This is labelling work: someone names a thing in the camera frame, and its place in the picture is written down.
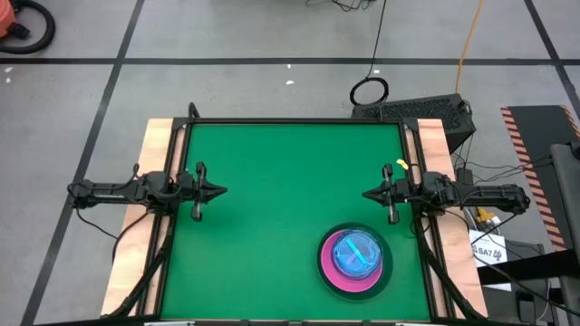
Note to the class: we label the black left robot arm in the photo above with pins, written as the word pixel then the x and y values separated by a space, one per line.
pixel 113 194

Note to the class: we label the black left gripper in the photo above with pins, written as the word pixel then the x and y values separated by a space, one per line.
pixel 190 190

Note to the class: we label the yellow tape tag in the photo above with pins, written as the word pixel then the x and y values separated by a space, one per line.
pixel 402 164

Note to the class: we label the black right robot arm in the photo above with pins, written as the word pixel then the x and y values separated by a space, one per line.
pixel 489 195

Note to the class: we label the black desk beam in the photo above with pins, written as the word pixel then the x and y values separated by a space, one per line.
pixel 534 267

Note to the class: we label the opaque pink plastic plate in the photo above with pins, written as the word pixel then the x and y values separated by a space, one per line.
pixel 331 271

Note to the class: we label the transparent blue plate with tape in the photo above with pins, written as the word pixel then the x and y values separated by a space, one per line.
pixel 346 265

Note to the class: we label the green table mat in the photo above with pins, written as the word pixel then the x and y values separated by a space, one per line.
pixel 272 226

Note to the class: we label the white label sign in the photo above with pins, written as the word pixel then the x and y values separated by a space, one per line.
pixel 487 246

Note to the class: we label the black hazard-striped floor mat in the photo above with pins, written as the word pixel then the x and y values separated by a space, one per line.
pixel 534 131

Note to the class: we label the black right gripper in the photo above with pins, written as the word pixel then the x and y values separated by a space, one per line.
pixel 403 192

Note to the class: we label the black power adapter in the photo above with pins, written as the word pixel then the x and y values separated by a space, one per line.
pixel 464 175

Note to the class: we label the black computer tower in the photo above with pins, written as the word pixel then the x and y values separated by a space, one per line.
pixel 417 111

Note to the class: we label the black aluminium table frame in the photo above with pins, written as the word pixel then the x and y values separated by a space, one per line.
pixel 294 121

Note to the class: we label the light wooden table board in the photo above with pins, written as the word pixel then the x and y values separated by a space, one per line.
pixel 136 253

